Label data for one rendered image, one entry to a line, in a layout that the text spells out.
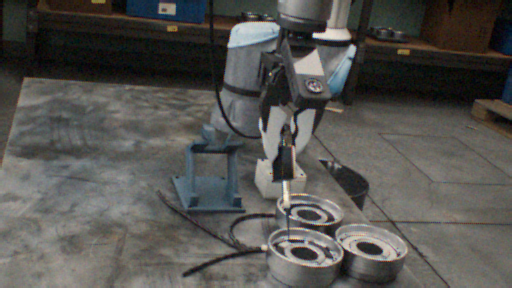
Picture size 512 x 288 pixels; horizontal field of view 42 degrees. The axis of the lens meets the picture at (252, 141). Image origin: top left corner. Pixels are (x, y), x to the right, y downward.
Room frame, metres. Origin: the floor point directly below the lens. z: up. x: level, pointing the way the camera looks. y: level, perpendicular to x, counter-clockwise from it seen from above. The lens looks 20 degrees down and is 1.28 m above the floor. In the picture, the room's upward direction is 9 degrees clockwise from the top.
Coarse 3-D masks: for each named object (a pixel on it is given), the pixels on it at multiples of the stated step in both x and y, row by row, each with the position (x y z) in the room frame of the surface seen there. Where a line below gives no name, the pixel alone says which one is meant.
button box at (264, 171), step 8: (264, 160) 1.12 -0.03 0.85; (256, 168) 1.12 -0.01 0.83; (264, 168) 1.08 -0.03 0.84; (272, 168) 1.08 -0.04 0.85; (296, 168) 1.10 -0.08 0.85; (256, 176) 1.11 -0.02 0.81; (264, 176) 1.07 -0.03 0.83; (272, 176) 1.06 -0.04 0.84; (304, 176) 1.07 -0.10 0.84; (256, 184) 1.10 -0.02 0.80; (264, 184) 1.06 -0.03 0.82; (272, 184) 1.06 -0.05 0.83; (280, 184) 1.06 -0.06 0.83; (296, 184) 1.07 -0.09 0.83; (304, 184) 1.07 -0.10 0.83; (264, 192) 1.06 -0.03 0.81; (272, 192) 1.06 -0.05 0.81; (280, 192) 1.06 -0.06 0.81; (296, 192) 1.07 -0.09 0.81
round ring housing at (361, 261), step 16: (352, 224) 0.92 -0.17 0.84; (336, 240) 0.87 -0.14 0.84; (352, 240) 0.89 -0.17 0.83; (368, 240) 0.90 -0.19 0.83; (384, 240) 0.91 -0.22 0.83; (400, 240) 0.90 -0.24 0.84; (352, 256) 0.83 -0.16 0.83; (368, 256) 0.85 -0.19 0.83; (384, 256) 0.86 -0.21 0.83; (400, 256) 0.84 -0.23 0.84; (352, 272) 0.84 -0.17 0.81; (368, 272) 0.83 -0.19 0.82; (384, 272) 0.83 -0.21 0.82
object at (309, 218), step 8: (280, 200) 0.97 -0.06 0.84; (296, 200) 1.00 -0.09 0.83; (304, 200) 1.01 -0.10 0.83; (312, 200) 1.01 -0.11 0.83; (320, 200) 1.00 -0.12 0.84; (328, 200) 1.00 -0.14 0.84; (280, 208) 0.94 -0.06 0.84; (296, 208) 0.97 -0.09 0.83; (304, 208) 0.98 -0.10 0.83; (312, 208) 0.98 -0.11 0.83; (328, 208) 0.99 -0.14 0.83; (336, 208) 0.98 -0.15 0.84; (280, 216) 0.93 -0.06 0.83; (296, 216) 0.94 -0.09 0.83; (304, 216) 0.98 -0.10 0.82; (312, 216) 0.97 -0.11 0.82; (320, 216) 0.96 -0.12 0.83; (336, 216) 0.97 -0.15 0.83; (280, 224) 0.93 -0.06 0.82; (296, 224) 0.91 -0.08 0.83; (304, 224) 0.91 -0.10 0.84; (312, 224) 0.90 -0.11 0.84; (320, 224) 0.91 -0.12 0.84; (328, 224) 0.91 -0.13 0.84; (336, 224) 0.92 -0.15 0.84; (320, 232) 0.91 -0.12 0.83; (328, 232) 0.91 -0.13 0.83
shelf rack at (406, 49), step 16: (352, 0) 4.83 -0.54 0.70; (368, 0) 4.59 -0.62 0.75; (368, 16) 4.60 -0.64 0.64; (352, 32) 5.02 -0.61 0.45; (368, 48) 4.61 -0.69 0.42; (384, 48) 4.65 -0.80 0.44; (400, 48) 4.68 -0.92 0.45; (416, 48) 4.77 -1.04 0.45; (432, 48) 4.88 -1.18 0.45; (352, 64) 4.60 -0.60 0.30; (432, 64) 4.77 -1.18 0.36; (448, 64) 4.80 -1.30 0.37; (464, 64) 4.84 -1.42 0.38; (480, 64) 4.88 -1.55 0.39; (496, 64) 4.92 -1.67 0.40; (352, 80) 4.60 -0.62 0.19; (352, 96) 4.60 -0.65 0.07
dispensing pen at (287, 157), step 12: (288, 132) 0.94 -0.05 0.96; (288, 156) 0.90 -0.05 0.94; (276, 168) 0.91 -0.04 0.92; (288, 168) 0.89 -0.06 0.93; (276, 180) 0.90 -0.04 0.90; (288, 180) 0.90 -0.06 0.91; (288, 192) 0.89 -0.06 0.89; (288, 204) 0.88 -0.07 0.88; (288, 216) 0.87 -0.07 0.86; (288, 228) 0.87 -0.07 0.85
